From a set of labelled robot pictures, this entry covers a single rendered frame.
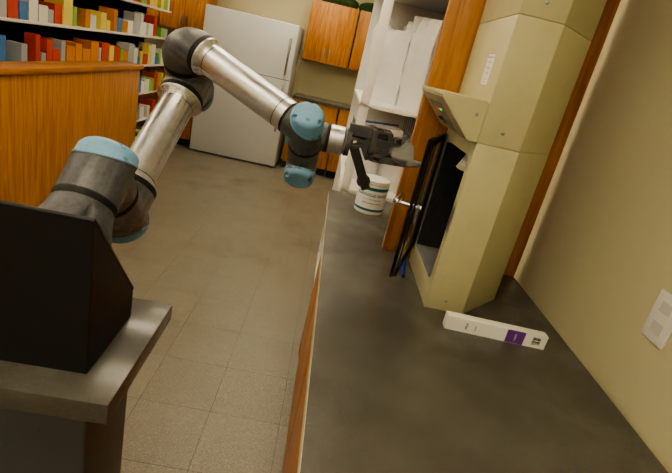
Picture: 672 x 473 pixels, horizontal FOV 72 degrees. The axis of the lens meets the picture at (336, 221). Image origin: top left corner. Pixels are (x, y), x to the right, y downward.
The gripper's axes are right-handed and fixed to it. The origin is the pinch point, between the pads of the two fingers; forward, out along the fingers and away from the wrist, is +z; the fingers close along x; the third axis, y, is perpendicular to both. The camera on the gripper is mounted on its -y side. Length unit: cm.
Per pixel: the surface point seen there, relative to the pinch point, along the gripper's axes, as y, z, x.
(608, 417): -37, 47, -40
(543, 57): 32.1, 20.4, -6.2
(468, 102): 18.7, 6.5, -6.2
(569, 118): 20, 50, 31
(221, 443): -131, -41, 25
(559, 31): 38.2, 22.0, -6.2
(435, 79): 22.3, 4.6, 30.8
